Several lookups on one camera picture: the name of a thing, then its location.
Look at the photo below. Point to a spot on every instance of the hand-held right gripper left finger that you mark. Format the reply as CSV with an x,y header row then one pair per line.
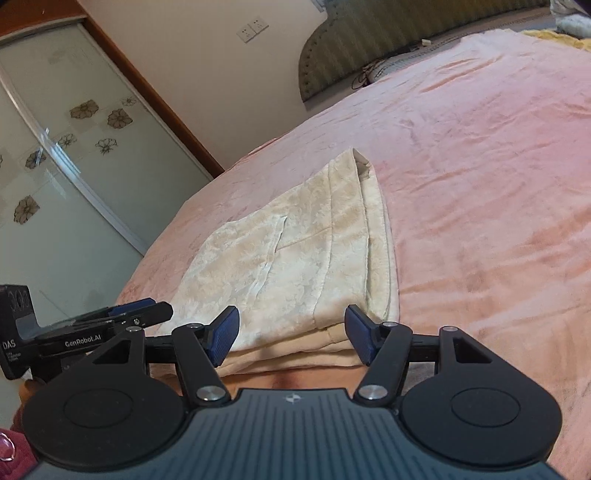
x,y
224,336

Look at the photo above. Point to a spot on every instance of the pink bed blanket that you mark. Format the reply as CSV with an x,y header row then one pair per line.
x,y
485,184

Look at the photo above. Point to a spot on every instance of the frosted glass flowered wardrobe door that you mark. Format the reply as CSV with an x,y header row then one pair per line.
x,y
92,83
46,230

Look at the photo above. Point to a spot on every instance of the small white charger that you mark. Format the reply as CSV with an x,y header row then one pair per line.
x,y
425,43

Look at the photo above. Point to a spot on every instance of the olive green padded headboard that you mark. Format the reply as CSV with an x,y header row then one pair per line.
x,y
369,32

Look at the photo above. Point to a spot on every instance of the yellow blanket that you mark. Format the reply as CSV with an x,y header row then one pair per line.
x,y
561,38

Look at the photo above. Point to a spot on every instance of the white wall socket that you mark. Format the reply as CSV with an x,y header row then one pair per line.
x,y
252,28

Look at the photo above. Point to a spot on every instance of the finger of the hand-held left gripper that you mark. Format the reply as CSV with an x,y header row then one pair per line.
x,y
131,307
154,314

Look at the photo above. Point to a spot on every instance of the cream patterned pants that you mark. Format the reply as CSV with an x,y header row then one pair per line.
x,y
286,277

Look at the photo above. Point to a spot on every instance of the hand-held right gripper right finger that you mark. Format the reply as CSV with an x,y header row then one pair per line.
x,y
360,333

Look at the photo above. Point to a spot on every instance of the brown wooden wardrobe frame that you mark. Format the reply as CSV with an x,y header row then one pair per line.
x,y
157,106

